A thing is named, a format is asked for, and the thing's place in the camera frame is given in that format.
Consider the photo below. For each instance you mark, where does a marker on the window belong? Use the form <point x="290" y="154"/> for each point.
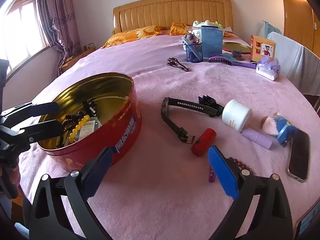
<point x="22" y="36"/>

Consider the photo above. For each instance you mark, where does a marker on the black wristwatch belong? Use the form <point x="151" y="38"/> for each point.
<point x="177" y="112"/>

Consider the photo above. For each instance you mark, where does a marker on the purple curtain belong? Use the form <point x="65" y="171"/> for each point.
<point x="58" y="22"/>

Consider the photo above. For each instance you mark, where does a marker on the small black comb clip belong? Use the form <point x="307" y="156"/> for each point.
<point x="208" y="101"/>

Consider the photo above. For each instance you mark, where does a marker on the silver power bank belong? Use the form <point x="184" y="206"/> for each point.
<point x="298" y="162"/>

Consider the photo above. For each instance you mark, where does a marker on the white cream jar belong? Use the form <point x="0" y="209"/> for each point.
<point x="235" y="115"/>

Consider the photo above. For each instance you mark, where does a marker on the red round tin box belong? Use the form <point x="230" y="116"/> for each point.
<point x="97" y="112"/>

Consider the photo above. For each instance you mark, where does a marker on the black claw hair clip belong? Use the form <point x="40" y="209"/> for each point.
<point x="69" y="122"/>

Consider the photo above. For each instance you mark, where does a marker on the orange product box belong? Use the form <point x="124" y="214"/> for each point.
<point x="262" y="47"/>

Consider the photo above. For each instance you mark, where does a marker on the wooden wardrobe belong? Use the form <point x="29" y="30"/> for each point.
<point x="301" y="24"/>

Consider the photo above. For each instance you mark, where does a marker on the blue plush toy keychain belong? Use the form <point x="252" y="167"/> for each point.
<point x="278" y="127"/>

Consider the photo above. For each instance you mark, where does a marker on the person's left hand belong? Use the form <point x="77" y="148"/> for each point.
<point x="14" y="175"/>

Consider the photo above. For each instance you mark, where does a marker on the wooden nightstand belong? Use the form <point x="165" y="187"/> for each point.
<point x="89" y="48"/>

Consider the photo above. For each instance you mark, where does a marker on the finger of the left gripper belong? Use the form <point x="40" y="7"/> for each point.
<point x="32" y="132"/>
<point x="30" y="112"/>

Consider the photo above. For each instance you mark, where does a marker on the red jewelry box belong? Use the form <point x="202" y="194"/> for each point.
<point x="201" y="146"/>

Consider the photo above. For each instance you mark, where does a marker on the purple hair brush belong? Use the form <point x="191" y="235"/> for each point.
<point x="226" y="60"/>

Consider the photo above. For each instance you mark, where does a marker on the wooden headboard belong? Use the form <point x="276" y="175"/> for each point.
<point x="162" y="13"/>

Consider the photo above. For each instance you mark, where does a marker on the pink smartphone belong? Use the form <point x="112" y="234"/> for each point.
<point x="308" y="225"/>

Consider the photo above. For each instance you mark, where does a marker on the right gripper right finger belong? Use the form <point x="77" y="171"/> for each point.
<point x="272" y="218"/>

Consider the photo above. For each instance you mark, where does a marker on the grey cloth drying rack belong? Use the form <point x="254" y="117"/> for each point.
<point x="298" y="64"/>

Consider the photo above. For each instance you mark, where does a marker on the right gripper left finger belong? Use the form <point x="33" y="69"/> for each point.
<point x="48" y="216"/>

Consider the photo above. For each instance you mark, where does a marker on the gold tin lid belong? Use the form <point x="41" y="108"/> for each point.
<point x="230" y="46"/>

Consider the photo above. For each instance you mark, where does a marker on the blue mesh pen holder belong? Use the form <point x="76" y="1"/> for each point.
<point x="194" y="53"/>

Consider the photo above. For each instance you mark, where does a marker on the clear round plastic case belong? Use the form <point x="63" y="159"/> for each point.
<point x="85" y="127"/>

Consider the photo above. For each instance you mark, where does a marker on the pink bed blanket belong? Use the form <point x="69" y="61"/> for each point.
<point x="160" y="190"/>

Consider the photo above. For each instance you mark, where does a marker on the orange floral pillow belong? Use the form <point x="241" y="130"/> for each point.
<point x="133" y="35"/>

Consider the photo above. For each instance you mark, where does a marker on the blue cardboard box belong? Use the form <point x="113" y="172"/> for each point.
<point x="212" y="41"/>

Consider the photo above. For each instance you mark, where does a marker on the black pearl hair clip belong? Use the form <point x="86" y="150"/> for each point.
<point x="89" y="107"/>

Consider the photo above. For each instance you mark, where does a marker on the lilac lipstick tube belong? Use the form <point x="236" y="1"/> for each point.
<point x="257" y="137"/>

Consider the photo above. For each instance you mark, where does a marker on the green frog plush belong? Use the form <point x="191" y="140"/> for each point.
<point x="197" y="26"/>

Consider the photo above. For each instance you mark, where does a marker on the purple tissue pack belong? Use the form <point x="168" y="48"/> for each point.
<point x="268" y="68"/>

